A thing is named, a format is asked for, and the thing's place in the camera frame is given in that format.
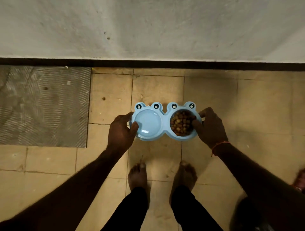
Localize person's right hand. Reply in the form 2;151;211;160
192;107;229;149

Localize person's black trouser leg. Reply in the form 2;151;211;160
101;187;150;231
171;185;224;231

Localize person's left forearm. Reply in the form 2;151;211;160
0;146;128;231

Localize person's right foot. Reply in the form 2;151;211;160
170;161;198;192

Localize brown pet food kibble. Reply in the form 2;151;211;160
170;111;196;137

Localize orange thread wristband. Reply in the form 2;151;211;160
211;141;231;157

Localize person's right forearm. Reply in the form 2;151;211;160
213;143;305;231

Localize person's foot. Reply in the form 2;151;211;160
170;161;198;192
128;162;148;192

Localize grey ribbed floor mat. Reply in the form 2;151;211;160
0;65;92;148

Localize reddish sandal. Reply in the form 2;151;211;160
292;168;305;192

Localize person's left hand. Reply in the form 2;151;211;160
107;112;139;152

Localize blue frog double pet bowl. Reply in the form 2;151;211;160
129;102;202;141

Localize person's right black trouser leg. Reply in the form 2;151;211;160
171;185;224;231

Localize person's left foot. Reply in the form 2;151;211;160
128;162;148;192

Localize person's left black trouser leg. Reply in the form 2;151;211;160
101;187;150;231

